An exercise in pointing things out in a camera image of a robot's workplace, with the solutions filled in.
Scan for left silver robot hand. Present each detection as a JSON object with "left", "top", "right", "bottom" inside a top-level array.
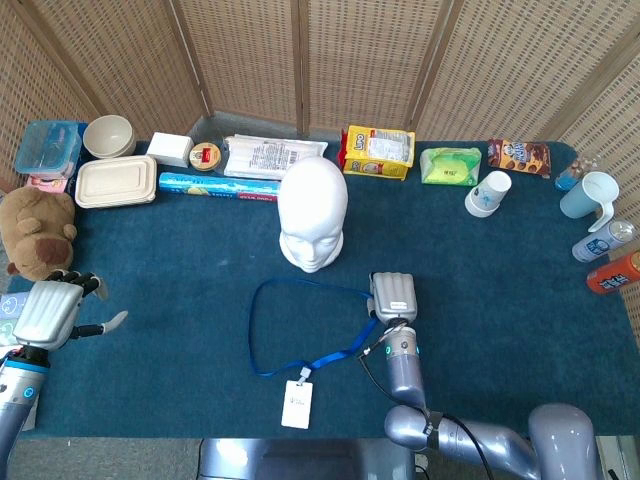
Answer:
[{"left": 12, "top": 269, "right": 130, "bottom": 351}]

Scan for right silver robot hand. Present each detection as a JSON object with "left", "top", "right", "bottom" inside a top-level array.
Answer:
[{"left": 366, "top": 271, "right": 419, "bottom": 324}]

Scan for blue lanyard with badge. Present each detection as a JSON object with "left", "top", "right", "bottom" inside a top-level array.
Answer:
[{"left": 248, "top": 278, "right": 380, "bottom": 430}]

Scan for white green tissue packs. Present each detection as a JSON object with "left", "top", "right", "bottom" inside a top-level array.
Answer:
[{"left": 0, "top": 292, "right": 32, "bottom": 347}]

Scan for brown plush toy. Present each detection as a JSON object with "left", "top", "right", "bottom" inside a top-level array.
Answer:
[{"left": 0, "top": 187, "right": 79, "bottom": 282}]

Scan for white foam mannequin head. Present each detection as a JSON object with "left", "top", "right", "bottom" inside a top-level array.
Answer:
[{"left": 278, "top": 156, "right": 349, "bottom": 274}]

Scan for pink box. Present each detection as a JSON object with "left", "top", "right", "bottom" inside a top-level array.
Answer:
[{"left": 24, "top": 172, "right": 71, "bottom": 195}]

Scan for paper cup stack blue flower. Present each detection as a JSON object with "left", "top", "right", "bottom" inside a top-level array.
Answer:
[{"left": 464, "top": 170, "right": 513, "bottom": 220}]

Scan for green tissue pack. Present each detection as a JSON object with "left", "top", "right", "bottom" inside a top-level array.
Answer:
[{"left": 418, "top": 146, "right": 483, "bottom": 186}]

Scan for yellow snack bag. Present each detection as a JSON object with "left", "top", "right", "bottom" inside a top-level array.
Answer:
[{"left": 341, "top": 124, "right": 416, "bottom": 181}]

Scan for beige lidded food container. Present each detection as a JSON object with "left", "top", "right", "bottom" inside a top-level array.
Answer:
[{"left": 74, "top": 154, "right": 159, "bottom": 209}]

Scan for teal table cloth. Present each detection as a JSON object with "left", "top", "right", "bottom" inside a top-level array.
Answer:
[{"left": 7, "top": 139, "right": 634, "bottom": 441}]

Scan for clear container blue lid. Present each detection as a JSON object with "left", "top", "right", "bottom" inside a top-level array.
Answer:
[{"left": 13, "top": 119, "right": 84, "bottom": 176}]

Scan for white printed plastic packet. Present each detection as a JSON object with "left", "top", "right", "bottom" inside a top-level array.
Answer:
[{"left": 222, "top": 134, "right": 330, "bottom": 181}]

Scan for brown chocolate cookie bag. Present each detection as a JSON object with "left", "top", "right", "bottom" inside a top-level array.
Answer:
[{"left": 487, "top": 138, "right": 552, "bottom": 179}]

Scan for grey robot torso base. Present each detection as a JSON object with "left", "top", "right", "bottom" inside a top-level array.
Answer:
[{"left": 198, "top": 438, "right": 416, "bottom": 480}]

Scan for beige paper bowl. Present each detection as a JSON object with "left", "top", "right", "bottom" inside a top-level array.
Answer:
[{"left": 82, "top": 114, "right": 137, "bottom": 160}]

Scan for small white cardboard box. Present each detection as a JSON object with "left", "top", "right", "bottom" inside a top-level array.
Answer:
[{"left": 146, "top": 131, "right": 195, "bottom": 168}]

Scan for blue food wrap box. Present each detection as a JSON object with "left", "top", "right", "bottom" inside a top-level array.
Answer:
[{"left": 158, "top": 172, "right": 282, "bottom": 203}]

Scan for clear bottle blue label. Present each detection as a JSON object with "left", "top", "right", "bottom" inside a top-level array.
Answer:
[{"left": 554, "top": 152, "right": 604, "bottom": 192}]

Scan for white blue drink can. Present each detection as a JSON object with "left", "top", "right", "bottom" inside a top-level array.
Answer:
[{"left": 571, "top": 220, "right": 635, "bottom": 264}]

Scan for light blue plastic mug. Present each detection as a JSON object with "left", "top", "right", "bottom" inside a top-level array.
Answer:
[{"left": 559, "top": 171, "right": 621, "bottom": 233}]

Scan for orange drink bottle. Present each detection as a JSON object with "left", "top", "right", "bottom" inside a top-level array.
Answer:
[{"left": 585, "top": 249, "right": 640, "bottom": 295}]

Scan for round tin red label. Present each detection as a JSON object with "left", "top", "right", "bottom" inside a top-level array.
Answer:
[{"left": 188, "top": 141, "right": 225, "bottom": 172}]

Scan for woven wicker folding screen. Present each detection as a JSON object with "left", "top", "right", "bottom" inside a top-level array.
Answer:
[{"left": 0, "top": 0, "right": 640, "bottom": 351}]

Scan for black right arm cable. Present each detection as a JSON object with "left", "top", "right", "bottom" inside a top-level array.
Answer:
[{"left": 357, "top": 344, "right": 496, "bottom": 480}]

